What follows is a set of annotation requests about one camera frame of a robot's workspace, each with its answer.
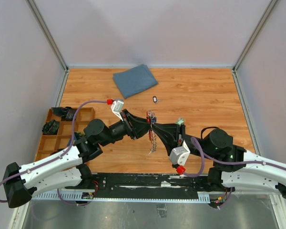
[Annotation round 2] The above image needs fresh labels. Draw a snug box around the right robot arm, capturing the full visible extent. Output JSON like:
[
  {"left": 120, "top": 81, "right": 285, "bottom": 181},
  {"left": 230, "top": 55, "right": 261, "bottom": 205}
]
[{"left": 151, "top": 124, "right": 286, "bottom": 199}]

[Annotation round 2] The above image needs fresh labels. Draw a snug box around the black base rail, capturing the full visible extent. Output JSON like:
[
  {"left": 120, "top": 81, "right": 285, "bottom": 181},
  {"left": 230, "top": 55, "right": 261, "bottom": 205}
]
[{"left": 64, "top": 173, "right": 236, "bottom": 200}]

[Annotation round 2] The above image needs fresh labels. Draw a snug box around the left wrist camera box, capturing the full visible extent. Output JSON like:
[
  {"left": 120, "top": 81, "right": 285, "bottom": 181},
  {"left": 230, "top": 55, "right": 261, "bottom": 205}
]
[{"left": 111, "top": 99, "right": 124, "bottom": 120}]

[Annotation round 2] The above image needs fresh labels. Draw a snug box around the green patterned sock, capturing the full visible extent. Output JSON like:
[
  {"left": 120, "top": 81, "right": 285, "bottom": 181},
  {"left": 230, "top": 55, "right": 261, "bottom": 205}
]
[{"left": 42, "top": 119, "right": 60, "bottom": 135}]

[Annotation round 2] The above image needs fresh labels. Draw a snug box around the folded blue cloth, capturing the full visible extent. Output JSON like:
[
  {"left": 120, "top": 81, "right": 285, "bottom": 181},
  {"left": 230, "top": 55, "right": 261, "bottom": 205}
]
[{"left": 113, "top": 64, "right": 158, "bottom": 99}]

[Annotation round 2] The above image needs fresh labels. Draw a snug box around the black tagged key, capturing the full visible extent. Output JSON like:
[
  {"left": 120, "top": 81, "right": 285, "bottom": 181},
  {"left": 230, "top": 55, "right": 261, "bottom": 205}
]
[{"left": 153, "top": 96, "right": 162, "bottom": 104}]

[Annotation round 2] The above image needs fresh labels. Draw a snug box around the blue tagged key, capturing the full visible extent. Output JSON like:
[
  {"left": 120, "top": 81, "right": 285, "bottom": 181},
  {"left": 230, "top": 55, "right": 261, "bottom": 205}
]
[{"left": 151, "top": 116, "right": 157, "bottom": 124}]

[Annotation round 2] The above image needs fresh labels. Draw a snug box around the dark patterned sock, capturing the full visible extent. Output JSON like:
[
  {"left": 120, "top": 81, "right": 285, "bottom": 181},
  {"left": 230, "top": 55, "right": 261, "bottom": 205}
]
[{"left": 51, "top": 106, "right": 77, "bottom": 121}]

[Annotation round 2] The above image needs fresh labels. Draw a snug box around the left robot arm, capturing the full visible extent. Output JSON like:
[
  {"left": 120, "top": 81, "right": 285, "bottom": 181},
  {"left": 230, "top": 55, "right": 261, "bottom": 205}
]
[{"left": 3, "top": 109, "right": 153, "bottom": 208}]

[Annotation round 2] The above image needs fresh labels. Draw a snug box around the wooden compartment tray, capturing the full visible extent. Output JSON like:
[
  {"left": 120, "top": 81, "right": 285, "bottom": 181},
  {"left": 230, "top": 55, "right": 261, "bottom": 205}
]
[{"left": 35, "top": 107, "right": 95, "bottom": 161}]

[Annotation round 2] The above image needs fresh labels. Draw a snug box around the green tagged key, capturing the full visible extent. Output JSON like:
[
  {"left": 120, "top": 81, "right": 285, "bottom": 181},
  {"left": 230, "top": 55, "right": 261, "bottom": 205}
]
[{"left": 176, "top": 117, "right": 185, "bottom": 125}]

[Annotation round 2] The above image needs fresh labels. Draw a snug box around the red-handled metal key organizer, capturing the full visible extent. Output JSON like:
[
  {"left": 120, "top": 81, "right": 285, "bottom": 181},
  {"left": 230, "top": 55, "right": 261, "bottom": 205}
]
[{"left": 146, "top": 111, "right": 157, "bottom": 154}]

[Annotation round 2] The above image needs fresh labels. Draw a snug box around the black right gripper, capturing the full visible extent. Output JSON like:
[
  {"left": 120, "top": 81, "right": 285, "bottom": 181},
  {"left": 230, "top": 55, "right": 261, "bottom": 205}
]
[{"left": 152, "top": 123, "right": 215, "bottom": 159}]

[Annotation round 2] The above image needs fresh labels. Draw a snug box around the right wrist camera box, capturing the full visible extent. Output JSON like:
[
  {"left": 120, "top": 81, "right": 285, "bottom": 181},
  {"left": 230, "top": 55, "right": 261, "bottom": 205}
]
[{"left": 169, "top": 141, "right": 190, "bottom": 166}]

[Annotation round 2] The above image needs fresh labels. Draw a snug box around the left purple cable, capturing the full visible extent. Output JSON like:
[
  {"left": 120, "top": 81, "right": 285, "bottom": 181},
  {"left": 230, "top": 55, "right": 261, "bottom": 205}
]
[{"left": 0, "top": 98, "right": 114, "bottom": 203}]

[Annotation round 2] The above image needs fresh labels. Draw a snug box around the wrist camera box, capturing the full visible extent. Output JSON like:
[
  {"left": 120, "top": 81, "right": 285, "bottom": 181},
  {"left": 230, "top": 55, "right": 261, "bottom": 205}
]
[
  {"left": 111, "top": 99, "right": 124, "bottom": 120},
  {"left": 169, "top": 141, "right": 190, "bottom": 166}
]

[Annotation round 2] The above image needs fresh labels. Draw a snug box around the dark floral sock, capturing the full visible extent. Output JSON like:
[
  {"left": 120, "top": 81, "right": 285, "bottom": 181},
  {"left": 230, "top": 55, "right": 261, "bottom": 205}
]
[{"left": 67, "top": 132, "right": 88, "bottom": 151}]

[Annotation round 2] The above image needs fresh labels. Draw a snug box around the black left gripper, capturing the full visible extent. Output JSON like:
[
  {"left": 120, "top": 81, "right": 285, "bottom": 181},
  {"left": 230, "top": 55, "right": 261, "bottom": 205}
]
[{"left": 100, "top": 109, "right": 153, "bottom": 147}]

